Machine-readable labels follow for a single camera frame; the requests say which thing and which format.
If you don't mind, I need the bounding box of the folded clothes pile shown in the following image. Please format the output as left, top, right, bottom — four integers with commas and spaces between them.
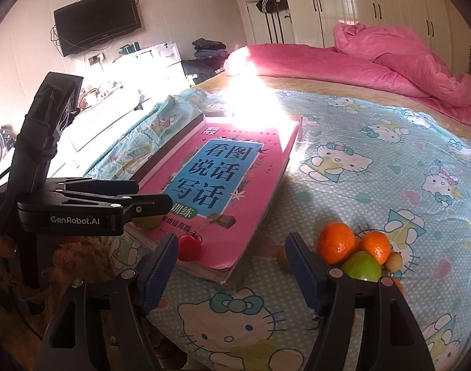
192, 38, 229, 59

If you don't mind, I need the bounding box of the large orange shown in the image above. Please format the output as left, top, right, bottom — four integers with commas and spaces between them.
317, 222, 358, 265

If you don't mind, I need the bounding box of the white wardrobe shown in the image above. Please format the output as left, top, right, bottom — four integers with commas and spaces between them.
309, 0, 466, 74

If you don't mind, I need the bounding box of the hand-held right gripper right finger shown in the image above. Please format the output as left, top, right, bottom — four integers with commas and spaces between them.
285, 232, 435, 371

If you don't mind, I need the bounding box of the pink plush bedspread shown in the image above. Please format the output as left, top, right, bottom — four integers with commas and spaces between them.
225, 44, 379, 86

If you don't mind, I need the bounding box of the pink plush duvet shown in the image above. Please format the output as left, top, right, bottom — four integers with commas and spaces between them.
333, 22, 471, 130

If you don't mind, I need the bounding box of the cat print blue blanket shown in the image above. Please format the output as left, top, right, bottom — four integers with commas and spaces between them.
84, 85, 471, 371

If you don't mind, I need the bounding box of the white door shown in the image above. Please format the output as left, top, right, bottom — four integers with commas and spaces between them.
235, 0, 325, 47

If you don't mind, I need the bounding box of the white cabinet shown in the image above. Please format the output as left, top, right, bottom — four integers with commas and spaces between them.
114, 42, 188, 97

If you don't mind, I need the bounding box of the small red fruit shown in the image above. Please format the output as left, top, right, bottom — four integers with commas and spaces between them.
178, 235, 202, 262

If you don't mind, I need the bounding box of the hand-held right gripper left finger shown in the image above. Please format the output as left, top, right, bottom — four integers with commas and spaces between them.
36, 234, 180, 371

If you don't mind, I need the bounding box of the green pepper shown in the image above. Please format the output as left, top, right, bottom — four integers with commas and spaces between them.
341, 251, 382, 283

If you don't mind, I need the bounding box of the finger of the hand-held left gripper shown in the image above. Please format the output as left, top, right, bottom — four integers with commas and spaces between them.
46, 178, 140, 201
65, 194, 173, 225

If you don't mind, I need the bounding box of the dark clothes heap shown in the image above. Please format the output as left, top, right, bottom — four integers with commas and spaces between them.
181, 57, 228, 87

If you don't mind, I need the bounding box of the white desk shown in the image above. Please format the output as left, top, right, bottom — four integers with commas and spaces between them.
58, 85, 170, 151

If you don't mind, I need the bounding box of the brown fuzzy cloth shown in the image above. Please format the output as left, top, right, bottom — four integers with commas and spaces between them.
52, 236, 112, 283

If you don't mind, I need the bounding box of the black wall television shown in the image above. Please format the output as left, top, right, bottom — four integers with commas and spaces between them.
53, 0, 142, 57

